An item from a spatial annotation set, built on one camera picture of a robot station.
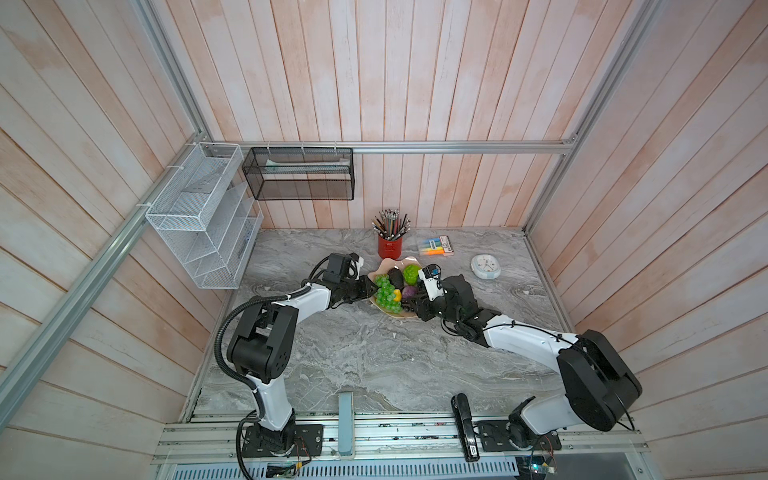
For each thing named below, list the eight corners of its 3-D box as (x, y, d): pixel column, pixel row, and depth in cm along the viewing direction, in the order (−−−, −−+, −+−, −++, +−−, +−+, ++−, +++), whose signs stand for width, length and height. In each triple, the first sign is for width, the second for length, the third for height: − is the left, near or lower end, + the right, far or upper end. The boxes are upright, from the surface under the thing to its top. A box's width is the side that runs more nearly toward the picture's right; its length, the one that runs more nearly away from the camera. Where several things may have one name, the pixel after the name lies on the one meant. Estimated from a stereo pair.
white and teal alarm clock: (474, 279, 108) (476, 274, 105) (469, 259, 113) (471, 254, 111) (501, 279, 108) (504, 274, 105) (495, 259, 114) (497, 254, 111)
